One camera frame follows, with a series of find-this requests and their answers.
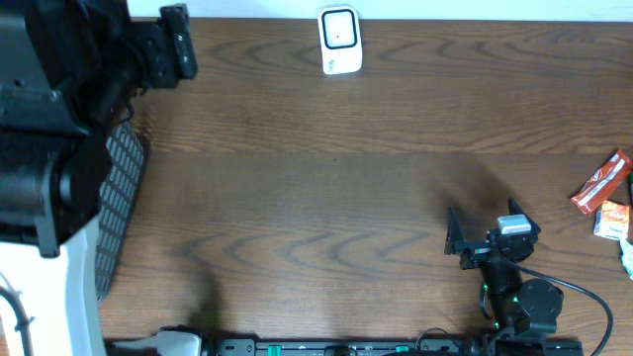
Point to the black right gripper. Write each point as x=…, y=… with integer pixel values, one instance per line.
x=477, y=250

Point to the orange tissue pack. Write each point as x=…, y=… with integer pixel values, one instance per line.
x=612, y=221

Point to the teal wet wipes pack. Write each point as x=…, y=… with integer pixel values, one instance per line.
x=627, y=256

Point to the red Top chocolate bar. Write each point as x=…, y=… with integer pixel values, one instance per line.
x=603, y=182

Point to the green lid jar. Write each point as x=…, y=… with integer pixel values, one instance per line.
x=631, y=187

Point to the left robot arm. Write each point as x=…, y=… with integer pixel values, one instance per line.
x=71, y=164

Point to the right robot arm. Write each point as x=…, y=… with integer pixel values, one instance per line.
x=525, y=312

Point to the grey plastic basket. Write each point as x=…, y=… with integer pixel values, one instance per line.
x=118, y=195

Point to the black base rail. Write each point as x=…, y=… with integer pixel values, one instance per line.
x=346, y=347

